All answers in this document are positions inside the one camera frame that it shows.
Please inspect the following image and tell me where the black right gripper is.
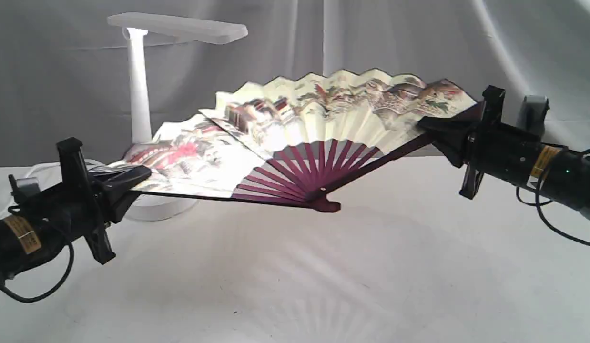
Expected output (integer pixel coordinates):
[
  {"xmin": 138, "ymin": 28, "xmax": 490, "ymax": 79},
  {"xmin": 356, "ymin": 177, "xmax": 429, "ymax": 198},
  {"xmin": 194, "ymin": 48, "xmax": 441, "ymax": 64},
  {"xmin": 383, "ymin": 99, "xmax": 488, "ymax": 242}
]
[{"xmin": 417, "ymin": 85, "xmax": 542, "ymax": 200}]

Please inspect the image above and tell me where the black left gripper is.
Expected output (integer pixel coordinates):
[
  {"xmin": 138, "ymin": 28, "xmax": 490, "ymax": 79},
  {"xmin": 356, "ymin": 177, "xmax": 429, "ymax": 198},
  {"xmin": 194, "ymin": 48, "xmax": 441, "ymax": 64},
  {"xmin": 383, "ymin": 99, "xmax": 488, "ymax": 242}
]
[{"xmin": 38, "ymin": 138, "xmax": 152, "ymax": 265}]

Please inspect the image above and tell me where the painted paper folding fan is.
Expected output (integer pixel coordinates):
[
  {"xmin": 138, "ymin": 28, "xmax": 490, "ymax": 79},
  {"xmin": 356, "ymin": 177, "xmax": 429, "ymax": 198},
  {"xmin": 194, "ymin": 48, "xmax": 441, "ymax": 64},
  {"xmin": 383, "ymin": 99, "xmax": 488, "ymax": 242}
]
[{"xmin": 93, "ymin": 69, "xmax": 478, "ymax": 212}]

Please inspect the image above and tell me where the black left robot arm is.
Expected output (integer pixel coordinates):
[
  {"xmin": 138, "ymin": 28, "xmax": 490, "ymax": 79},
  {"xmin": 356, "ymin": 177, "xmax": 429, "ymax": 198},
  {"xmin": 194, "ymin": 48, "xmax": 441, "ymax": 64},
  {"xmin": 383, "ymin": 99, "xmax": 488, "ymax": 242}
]
[{"xmin": 0, "ymin": 138, "xmax": 152, "ymax": 303}]

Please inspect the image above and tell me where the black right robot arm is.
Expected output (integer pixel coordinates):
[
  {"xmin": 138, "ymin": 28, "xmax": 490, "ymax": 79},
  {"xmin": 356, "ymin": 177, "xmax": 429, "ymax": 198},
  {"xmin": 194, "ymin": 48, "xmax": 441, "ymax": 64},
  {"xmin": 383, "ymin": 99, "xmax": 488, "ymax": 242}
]
[{"xmin": 417, "ymin": 85, "xmax": 590, "ymax": 219}]

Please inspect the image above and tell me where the white desk lamp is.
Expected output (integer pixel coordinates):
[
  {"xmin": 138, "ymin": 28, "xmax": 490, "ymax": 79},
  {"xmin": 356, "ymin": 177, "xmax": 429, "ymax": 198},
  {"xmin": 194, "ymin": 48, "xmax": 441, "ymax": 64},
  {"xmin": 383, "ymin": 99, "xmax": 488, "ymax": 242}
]
[{"xmin": 106, "ymin": 12, "xmax": 248, "ymax": 222}]

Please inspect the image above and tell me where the grey backdrop curtain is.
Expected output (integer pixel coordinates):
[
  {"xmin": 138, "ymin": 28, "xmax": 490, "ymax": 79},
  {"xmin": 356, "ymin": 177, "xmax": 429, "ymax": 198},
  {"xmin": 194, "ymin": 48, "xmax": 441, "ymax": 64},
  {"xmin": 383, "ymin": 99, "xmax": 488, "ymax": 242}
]
[{"xmin": 0, "ymin": 0, "xmax": 590, "ymax": 167}]

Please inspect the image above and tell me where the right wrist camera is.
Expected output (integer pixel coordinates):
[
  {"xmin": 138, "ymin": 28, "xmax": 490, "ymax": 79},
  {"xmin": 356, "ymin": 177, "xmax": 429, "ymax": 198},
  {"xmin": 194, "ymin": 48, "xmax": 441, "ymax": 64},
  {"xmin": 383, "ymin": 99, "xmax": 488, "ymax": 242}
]
[{"xmin": 516, "ymin": 95, "xmax": 550, "ymax": 139}]

